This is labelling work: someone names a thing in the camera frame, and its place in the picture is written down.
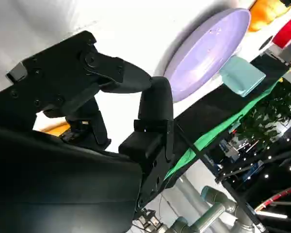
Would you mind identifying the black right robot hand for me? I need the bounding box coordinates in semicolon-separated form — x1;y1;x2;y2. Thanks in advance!
0;31;177;233

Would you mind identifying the orange and white bread roll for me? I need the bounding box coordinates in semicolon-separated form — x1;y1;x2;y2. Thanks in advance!
40;121;72;136
248;0;291;32

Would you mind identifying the black stand pole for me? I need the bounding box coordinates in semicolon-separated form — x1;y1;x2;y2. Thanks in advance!
176;123;267;233

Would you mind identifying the green cloth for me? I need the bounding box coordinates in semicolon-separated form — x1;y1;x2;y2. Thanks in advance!
164;80;282;180

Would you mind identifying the black cloth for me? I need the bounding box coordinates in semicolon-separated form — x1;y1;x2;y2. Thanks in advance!
173;54;291;146

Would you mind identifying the lilac plate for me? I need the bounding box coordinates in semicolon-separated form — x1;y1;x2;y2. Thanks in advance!
163;7;252;102

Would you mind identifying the pale green mug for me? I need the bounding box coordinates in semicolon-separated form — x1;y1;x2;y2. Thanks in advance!
219;55;267;98

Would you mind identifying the green plant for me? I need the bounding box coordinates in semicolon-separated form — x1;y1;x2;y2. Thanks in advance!
240;80;291;146

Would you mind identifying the red box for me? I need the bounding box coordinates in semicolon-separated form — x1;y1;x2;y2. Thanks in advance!
273;17;291;48

